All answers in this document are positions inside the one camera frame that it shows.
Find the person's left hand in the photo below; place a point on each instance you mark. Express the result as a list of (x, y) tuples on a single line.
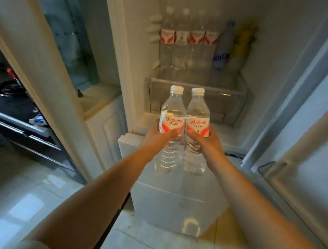
[(156, 142)]

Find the person's right hand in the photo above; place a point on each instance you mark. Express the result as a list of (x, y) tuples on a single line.
[(210, 151)]

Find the person's left thumb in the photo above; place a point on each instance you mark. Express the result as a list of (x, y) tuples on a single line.
[(173, 131)]

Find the person's right thumb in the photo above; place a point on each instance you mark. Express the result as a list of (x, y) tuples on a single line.
[(194, 136)]

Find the clear water bottle red label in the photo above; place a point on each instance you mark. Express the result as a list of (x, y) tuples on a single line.
[(197, 112), (182, 38), (211, 38), (197, 38), (167, 36)]

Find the clear water bottle peeling label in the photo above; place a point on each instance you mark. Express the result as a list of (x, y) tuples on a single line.
[(172, 107)]

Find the person's right forearm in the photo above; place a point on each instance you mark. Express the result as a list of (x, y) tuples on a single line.
[(256, 205)]

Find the person's left forearm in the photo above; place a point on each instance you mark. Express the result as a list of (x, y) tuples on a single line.
[(97, 200)]

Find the clear plastic fridge drawer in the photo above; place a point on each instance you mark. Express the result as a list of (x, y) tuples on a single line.
[(228, 102)]

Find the white cabinet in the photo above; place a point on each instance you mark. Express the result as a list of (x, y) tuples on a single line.
[(105, 123)]

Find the white freezer drawer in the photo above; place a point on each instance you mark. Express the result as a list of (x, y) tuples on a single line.
[(174, 205)]

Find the purple label drink bottle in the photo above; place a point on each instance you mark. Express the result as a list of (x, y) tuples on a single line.
[(222, 51)]

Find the yellow drink bottle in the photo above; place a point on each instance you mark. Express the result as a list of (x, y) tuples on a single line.
[(242, 48)]

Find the small dark object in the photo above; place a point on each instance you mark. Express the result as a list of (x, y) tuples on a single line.
[(80, 94)]

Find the white refrigerator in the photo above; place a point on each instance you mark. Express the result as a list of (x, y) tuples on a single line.
[(269, 66)]

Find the white refrigerator door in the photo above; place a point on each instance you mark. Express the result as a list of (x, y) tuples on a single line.
[(302, 133)]

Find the blue and white packet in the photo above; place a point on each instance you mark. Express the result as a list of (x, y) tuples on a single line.
[(38, 120)]

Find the dark kitchen counter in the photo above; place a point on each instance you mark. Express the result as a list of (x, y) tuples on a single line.
[(23, 123)]

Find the red object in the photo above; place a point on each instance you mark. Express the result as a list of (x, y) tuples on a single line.
[(12, 73)]

